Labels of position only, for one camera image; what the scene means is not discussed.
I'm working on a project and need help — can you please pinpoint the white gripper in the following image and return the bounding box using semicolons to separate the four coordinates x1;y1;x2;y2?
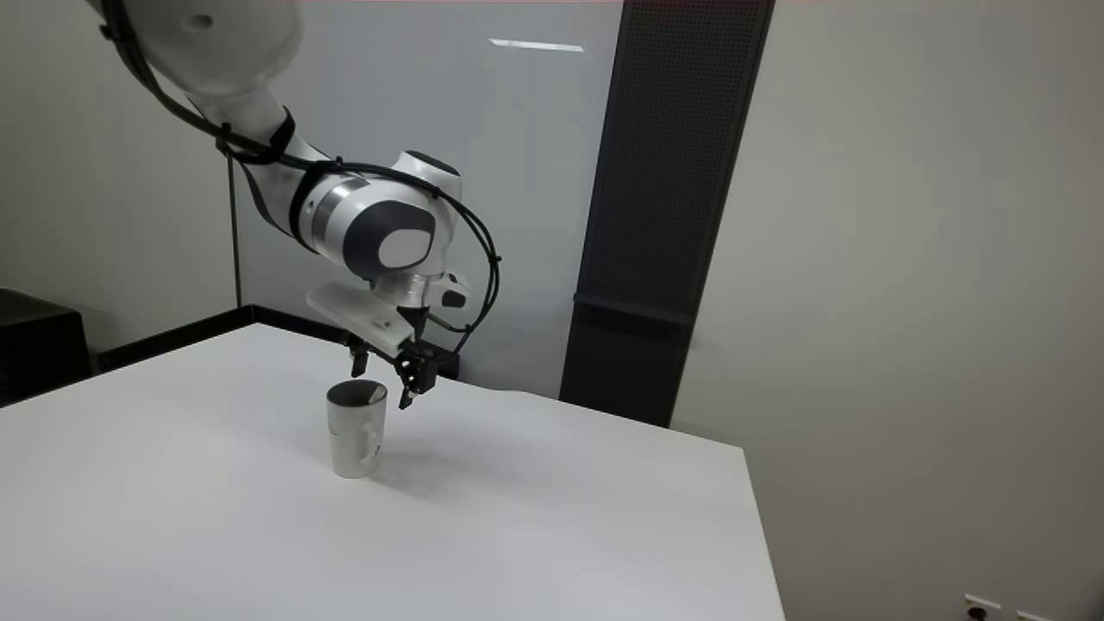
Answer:
306;268;469;407

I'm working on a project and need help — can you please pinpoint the black cabinet at left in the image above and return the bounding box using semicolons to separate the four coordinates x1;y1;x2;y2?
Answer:
0;290;92;403

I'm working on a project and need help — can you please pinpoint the dark door panel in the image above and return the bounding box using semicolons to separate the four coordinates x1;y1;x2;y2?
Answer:
561;0;776;427

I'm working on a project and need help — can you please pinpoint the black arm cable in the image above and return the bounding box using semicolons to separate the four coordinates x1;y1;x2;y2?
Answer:
92;0;509;359

